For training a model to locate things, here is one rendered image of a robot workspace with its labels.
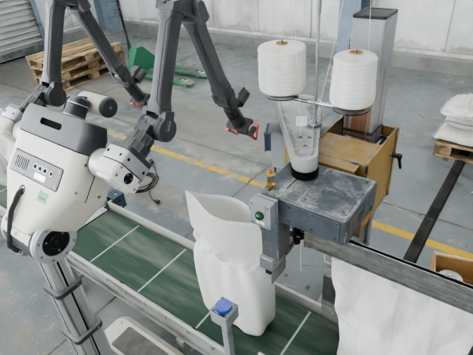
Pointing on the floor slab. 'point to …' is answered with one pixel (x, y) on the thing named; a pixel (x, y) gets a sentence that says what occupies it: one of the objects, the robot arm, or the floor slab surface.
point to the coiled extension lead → (150, 182)
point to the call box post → (228, 341)
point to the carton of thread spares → (452, 263)
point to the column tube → (366, 127)
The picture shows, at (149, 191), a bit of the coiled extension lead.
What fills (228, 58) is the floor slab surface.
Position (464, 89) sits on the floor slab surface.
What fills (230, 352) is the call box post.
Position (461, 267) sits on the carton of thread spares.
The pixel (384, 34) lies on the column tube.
